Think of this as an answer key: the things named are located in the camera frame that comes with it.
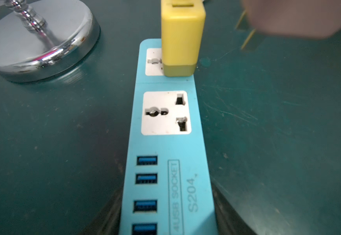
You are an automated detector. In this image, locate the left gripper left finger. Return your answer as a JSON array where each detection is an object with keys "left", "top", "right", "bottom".
[{"left": 80, "top": 188, "right": 123, "bottom": 235}]

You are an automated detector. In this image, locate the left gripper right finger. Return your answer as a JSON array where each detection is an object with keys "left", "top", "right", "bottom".
[{"left": 212, "top": 183, "right": 257, "bottom": 235}]

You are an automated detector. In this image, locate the light blue power strip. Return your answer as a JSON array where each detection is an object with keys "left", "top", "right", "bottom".
[{"left": 119, "top": 39, "right": 218, "bottom": 235}]

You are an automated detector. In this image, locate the yellow USB charger plug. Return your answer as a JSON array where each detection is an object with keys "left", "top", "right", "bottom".
[{"left": 161, "top": 0, "right": 206, "bottom": 77}]

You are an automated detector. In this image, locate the pink USB charger plug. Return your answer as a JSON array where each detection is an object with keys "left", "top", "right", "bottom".
[{"left": 236, "top": 1, "right": 341, "bottom": 51}]

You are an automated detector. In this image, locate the chrome glass holder stand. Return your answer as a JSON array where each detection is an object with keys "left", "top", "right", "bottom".
[{"left": 0, "top": 1, "right": 101, "bottom": 83}]

